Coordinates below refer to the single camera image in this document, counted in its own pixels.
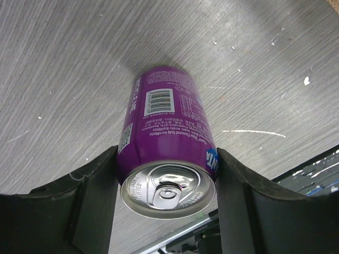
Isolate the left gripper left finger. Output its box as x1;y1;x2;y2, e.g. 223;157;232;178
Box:
1;146;118;253

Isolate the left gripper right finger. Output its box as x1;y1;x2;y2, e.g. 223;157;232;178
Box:
217;149;338;253

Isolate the purple can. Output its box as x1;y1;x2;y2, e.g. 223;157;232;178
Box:
116;66;219;220

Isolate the burlap canvas tote bag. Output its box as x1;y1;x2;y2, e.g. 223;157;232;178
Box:
327;0;339;11

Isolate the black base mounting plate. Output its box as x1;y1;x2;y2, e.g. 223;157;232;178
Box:
272;146;339;196

